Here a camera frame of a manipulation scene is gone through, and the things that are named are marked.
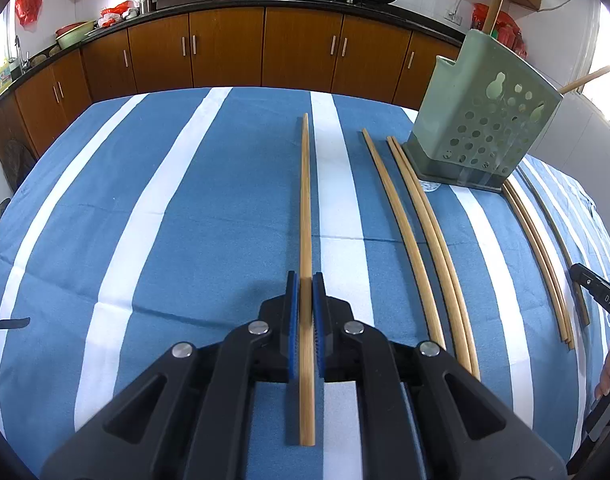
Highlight red and white plastic bag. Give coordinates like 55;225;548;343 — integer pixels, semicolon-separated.
98;1;141;29

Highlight dark round fan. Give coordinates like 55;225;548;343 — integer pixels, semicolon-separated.
2;140;37;187

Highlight green plastic basin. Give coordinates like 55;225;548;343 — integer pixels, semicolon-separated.
55;20;97;51

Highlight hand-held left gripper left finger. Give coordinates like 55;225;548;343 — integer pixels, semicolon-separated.
40;270;301;480

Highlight metal faucet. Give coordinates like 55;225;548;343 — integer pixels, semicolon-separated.
12;35;32;74

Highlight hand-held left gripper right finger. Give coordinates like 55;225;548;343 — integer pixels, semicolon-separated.
311;271;568;480

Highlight green perforated chopstick holder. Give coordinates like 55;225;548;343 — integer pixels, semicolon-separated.
402;29;564;193

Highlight blue white striped tablecloth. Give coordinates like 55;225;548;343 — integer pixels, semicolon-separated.
0;87;610;480

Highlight brown lower kitchen cabinets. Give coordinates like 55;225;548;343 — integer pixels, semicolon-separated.
0;7;466;161

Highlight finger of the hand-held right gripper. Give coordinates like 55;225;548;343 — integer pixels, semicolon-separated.
569;262;610;322

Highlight black kitchen countertop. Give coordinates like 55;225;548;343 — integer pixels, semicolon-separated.
0;0;466;107

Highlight red plastic bag on wall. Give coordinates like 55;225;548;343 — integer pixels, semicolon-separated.
15;0;46;27

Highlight red bags and bottles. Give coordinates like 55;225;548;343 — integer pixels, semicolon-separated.
470;2;528;59

